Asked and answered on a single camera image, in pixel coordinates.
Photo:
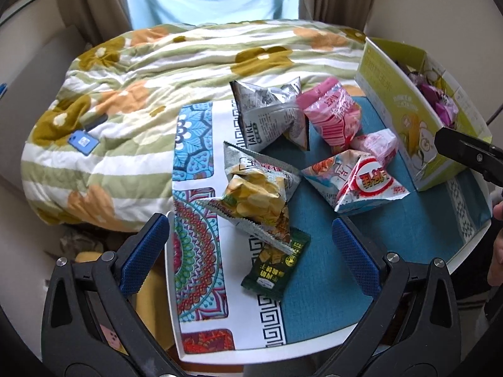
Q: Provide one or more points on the yellow potato chips packet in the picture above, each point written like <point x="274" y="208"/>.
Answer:
<point x="251" y="196"/>

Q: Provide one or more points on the large pink snack packet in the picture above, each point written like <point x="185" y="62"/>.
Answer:
<point x="330" y="114"/>

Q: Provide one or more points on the dark purple snack packet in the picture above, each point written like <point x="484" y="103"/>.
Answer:
<point x="430" y="92"/>

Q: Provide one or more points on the yellow cushion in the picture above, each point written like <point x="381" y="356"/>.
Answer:
<point x="151" y="302"/>

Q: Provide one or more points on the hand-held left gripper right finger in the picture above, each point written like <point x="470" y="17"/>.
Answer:
<point x="353" y="255"/>

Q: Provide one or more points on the small black flat object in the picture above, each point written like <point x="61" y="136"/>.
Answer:
<point x="96" y="122"/>

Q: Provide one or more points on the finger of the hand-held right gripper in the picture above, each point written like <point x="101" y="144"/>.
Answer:
<point x="463" y="147"/>

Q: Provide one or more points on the blue card on bed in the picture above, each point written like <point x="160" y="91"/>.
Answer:
<point x="82" y="141"/>

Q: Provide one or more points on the floral striped blanket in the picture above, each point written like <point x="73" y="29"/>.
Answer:
<point x="157" y="74"/>

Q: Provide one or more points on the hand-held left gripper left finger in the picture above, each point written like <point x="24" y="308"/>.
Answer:
<point x="145" y="251"/>

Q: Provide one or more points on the dark green snack packet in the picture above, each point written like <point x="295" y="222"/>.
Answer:
<point x="275" y="267"/>

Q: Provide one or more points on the small pink snack packet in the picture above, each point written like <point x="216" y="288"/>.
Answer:
<point x="375" y="145"/>

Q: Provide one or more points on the yellow-green cardboard box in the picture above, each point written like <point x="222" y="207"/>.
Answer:
<point x="397" y="98"/>

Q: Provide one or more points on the grey white snack packet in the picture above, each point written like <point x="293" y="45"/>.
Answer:
<point x="267" y="118"/>

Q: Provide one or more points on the person's right hand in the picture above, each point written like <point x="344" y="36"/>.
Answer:
<point x="497" y="263"/>

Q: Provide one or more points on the grey headboard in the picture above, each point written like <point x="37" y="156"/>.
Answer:
<point x="43" y="66"/>

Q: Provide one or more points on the white red blue snack packet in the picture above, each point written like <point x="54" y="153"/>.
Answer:
<point x="361" y="182"/>

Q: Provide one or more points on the white table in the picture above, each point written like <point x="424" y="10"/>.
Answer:
<point x="204" y="359"/>

